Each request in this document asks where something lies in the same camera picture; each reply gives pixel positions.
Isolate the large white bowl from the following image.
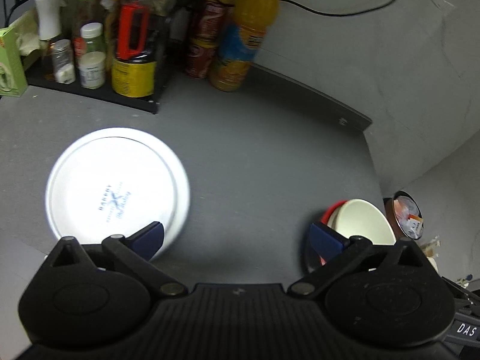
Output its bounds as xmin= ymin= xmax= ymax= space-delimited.
xmin=332 ymin=199 xmax=396 ymax=245

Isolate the small white plate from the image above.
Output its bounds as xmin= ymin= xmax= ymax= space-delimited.
xmin=45 ymin=127 xmax=191 ymax=259

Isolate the red bowl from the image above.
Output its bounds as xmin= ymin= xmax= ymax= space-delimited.
xmin=319 ymin=200 xmax=348 ymax=265

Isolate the white bowl yellow outside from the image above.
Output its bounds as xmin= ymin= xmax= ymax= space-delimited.
xmin=424 ymin=251 xmax=439 ymax=273

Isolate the white lid spice jar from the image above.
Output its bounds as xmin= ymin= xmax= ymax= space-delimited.
xmin=79 ymin=51 xmax=106 ymax=89

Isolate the green tissue box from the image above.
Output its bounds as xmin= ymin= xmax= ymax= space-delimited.
xmin=0 ymin=28 xmax=28 ymax=98

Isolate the clear salt shaker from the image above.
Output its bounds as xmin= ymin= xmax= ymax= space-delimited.
xmin=52 ymin=39 xmax=76 ymax=85

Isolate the red snack can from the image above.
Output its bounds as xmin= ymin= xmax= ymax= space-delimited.
xmin=185 ymin=0 xmax=230 ymax=80

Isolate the green spice bottle white cap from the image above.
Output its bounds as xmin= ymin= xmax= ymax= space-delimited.
xmin=80 ymin=22 xmax=105 ymax=53

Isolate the orange juice bottle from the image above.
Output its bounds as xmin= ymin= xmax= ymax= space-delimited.
xmin=209 ymin=0 xmax=279 ymax=92

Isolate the white top oil bottle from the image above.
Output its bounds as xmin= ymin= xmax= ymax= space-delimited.
xmin=34 ymin=0 xmax=62 ymax=80

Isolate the soy sauce jug red handle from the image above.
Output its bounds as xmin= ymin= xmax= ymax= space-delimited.
xmin=112 ymin=0 xmax=156 ymax=98

